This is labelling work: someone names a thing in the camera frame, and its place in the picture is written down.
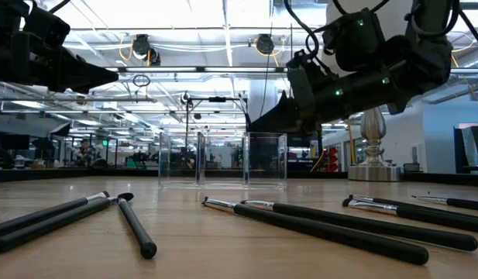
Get black monitor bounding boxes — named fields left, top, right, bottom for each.
left=1, top=133, right=31, bottom=151

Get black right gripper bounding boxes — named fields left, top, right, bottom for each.
left=249, top=50, right=328, bottom=135

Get yellow hanging cable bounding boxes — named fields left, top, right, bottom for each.
left=346, top=115, right=358, bottom=166

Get white shade silver table lamp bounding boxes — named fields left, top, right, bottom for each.
left=323, top=0, right=416, bottom=182

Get black softbox light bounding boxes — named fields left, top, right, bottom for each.
left=49, top=122, right=72, bottom=137

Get black ceiling cord reel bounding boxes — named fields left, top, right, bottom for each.
left=255, top=33, right=276, bottom=56
left=131, top=33, right=162, bottom=67

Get black hanging cable loop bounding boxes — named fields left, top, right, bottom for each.
left=132, top=74, right=152, bottom=88

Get person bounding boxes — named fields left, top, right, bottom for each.
left=76, top=138, right=97, bottom=168

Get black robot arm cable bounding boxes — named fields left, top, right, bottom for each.
left=48, top=0, right=71, bottom=15
left=283, top=0, right=478, bottom=61

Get red stacked bins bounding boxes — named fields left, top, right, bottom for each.
left=326, top=146, right=340, bottom=173

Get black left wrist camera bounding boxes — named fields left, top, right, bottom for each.
left=23, top=5, right=72, bottom=47

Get black camera stand frame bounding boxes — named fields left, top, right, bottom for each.
left=184, top=92, right=250, bottom=171

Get black aluminium table frame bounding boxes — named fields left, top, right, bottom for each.
left=0, top=167, right=478, bottom=187

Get black panel with grey sheet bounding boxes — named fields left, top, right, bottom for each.
left=453, top=122, right=478, bottom=174

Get black-handled makeup brush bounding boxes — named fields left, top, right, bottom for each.
left=201, top=196, right=430, bottom=267
left=116, top=192, right=158, bottom=260
left=342, top=198, right=478, bottom=236
left=411, top=195, right=478, bottom=213
left=240, top=199, right=478, bottom=253
left=0, top=196, right=119, bottom=256
left=0, top=190, right=111, bottom=241
left=349, top=193, right=478, bottom=222

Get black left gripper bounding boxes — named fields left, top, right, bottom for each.
left=0, top=30, right=119, bottom=95

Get clear acrylic brush organizer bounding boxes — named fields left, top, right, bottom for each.
left=158, top=131, right=288, bottom=191

